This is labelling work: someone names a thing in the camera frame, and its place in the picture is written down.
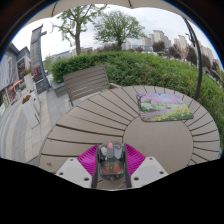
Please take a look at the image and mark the grey storefront building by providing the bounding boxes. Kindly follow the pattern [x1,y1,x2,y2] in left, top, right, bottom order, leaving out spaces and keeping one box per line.
[0,42,32,108]

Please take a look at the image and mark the tall thin-crowned tree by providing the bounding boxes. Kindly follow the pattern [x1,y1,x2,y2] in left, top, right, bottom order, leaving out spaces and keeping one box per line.
[53,3,108,56]

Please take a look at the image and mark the floral landscape print mouse pad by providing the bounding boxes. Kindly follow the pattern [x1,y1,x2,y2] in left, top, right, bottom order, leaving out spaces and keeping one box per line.
[135,92,195,123]

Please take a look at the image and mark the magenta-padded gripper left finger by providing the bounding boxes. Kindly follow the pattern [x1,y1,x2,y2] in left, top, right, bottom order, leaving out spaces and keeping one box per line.
[54,143,101,190]

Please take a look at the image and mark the distant apartment buildings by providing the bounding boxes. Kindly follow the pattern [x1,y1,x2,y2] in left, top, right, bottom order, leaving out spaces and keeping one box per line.
[141,29,221,68]

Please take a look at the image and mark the brown slatted outdoor chair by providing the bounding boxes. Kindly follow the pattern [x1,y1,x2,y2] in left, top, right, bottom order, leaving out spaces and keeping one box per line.
[63,64,123,108]

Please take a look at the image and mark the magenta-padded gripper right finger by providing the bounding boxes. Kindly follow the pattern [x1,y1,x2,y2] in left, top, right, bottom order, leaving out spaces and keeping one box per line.
[122,143,169,190]

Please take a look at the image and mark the round dense-crowned tree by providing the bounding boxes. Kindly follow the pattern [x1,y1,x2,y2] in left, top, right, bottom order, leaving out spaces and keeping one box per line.
[93,10,147,51]

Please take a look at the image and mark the transparent grey computer mouse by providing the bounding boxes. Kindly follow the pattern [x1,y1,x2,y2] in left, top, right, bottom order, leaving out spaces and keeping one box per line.
[96,140,128,183]

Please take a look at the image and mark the beige patio umbrella canopy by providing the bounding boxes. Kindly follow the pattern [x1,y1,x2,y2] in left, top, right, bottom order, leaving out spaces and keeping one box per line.
[26,0,191,26]

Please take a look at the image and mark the dark curved umbrella pole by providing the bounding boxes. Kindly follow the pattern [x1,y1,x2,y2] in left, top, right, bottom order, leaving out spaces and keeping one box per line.
[182,16,204,101]

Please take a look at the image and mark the tall grey sign pillar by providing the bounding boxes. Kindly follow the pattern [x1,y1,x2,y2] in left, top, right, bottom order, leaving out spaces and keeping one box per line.
[29,23,51,94]

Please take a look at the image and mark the white planter box with flowers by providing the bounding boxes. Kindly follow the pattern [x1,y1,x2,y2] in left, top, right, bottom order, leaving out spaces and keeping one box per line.
[21,89,42,129]

